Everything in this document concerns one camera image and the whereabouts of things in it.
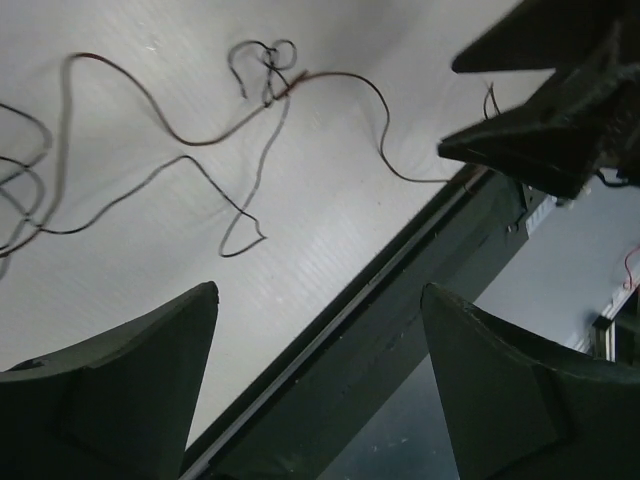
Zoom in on brown wire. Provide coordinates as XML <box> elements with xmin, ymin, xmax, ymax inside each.
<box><xmin>59</xmin><ymin>51</ymin><xmax>481</xmax><ymax>186</ymax></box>

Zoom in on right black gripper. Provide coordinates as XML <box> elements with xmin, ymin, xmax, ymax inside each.
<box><xmin>437</xmin><ymin>0</ymin><xmax>639</xmax><ymax>197</ymax></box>

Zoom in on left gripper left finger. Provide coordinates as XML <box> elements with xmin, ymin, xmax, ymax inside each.
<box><xmin>1</xmin><ymin>281</ymin><xmax>219</xmax><ymax>479</ymax></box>

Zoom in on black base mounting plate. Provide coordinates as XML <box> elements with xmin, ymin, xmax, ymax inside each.
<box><xmin>181</xmin><ymin>172</ymin><xmax>546</xmax><ymax>479</ymax></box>

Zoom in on black wire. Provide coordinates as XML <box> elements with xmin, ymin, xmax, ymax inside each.
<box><xmin>0</xmin><ymin>38</ymin><xmax>301</xmax><ymax>276</ymax></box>

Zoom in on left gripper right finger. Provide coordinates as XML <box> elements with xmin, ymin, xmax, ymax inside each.
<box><xmin>421</xmin><ymin>283</ymin><xmax>639</xmax><ymax>479</ymax></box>

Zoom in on right white cable duct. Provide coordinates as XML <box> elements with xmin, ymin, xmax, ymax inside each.
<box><xmin>525</xmin><ymin>195</ymin><xmax>563</xmax><ymax>237</ymax></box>

